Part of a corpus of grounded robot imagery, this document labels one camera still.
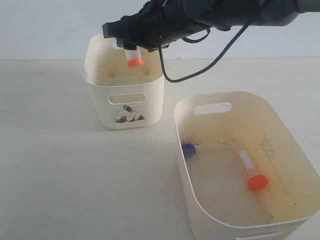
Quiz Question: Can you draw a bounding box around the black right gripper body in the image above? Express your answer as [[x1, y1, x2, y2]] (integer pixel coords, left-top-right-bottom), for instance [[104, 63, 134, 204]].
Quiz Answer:
[[119, 0, 211, 50]]

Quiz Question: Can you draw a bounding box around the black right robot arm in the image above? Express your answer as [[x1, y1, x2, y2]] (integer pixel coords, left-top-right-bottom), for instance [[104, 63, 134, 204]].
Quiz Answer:
[[117, 0, 320, 51]]

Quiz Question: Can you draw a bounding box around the small cream plastic bin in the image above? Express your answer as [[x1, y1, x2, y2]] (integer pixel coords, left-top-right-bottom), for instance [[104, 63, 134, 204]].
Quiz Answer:
[[83, 34, 165, 130]]

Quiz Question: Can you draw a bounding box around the large cream plastic bin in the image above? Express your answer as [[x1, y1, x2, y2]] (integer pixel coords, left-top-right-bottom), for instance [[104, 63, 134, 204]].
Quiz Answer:
[[174, 91, 320, 240]]

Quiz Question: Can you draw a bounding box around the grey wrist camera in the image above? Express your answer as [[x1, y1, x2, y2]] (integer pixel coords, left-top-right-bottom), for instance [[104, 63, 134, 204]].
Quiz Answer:
[[102, 20, 125, 39]]

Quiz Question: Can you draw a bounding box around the black camera cable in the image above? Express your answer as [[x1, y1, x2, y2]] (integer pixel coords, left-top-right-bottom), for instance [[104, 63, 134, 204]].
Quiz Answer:
[[158, 24, 251, 83]]

